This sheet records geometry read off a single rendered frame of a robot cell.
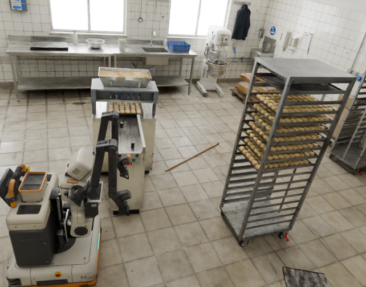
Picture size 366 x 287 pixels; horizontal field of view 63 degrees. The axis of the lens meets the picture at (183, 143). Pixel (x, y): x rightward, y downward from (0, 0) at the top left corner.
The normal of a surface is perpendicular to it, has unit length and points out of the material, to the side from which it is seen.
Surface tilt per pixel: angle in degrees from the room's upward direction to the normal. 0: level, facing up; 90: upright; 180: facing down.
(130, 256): 0
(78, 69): 90
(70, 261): 0
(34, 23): 90
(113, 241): 0
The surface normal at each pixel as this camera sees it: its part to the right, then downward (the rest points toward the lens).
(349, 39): -0.92, 0.10
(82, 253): 0.12, -0.85
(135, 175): 0.21, 0.52
